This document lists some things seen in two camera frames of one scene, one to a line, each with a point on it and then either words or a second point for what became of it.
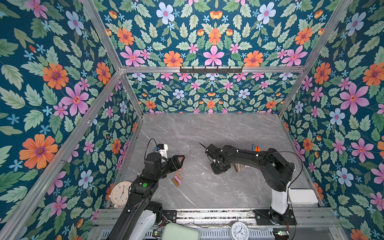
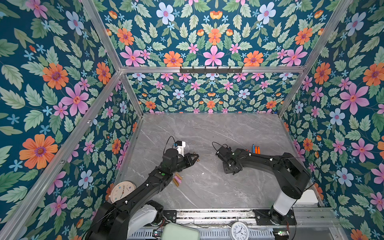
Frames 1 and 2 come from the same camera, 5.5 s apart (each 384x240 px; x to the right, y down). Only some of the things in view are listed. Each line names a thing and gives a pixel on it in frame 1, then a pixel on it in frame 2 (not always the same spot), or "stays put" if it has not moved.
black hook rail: (211, 71) stays put
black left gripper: (175, 159) to (188, 157)
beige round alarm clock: (119, 193) stays put
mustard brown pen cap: (175, 182) stays put
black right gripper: (215, 171) to (226, 171)
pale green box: (174, 231) stays put
